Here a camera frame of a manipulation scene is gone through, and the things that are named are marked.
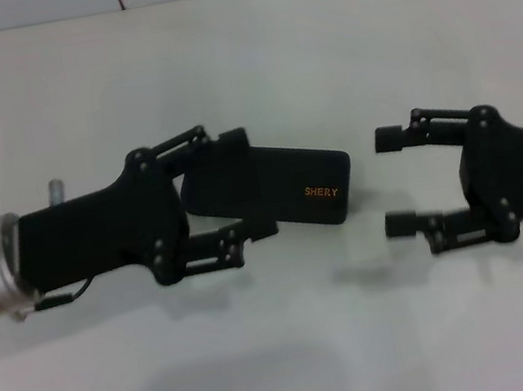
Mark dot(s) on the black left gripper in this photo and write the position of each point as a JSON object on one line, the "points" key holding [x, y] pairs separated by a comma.
{"points": [[96, 235]]}

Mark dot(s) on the small silver cylindrical knob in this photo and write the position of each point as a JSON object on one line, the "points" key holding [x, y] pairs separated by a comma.
{"points": [[56, 190]]}

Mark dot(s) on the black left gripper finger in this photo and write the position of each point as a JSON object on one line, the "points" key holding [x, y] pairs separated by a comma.
{"points": [[233, 147]]}

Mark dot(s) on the black glasses case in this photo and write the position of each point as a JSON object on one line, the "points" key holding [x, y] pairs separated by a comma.
{"points": [[285, 186]]}

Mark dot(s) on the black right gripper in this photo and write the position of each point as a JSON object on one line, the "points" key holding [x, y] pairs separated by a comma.
{"points": [[515, 166]]}

